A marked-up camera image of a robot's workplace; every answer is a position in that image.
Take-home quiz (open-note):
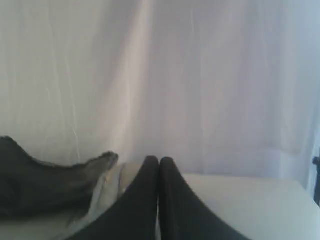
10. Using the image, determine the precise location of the cream fabric duffel bag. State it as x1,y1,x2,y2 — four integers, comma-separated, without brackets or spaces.
0,136,129,240

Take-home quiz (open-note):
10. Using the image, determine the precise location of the black stand at right edge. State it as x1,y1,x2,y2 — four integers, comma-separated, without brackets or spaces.
312,156,320,206

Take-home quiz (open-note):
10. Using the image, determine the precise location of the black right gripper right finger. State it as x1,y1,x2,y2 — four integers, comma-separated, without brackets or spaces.
158,157,247,240

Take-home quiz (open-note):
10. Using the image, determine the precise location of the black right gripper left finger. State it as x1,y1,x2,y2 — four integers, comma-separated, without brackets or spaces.
68,155,160,240

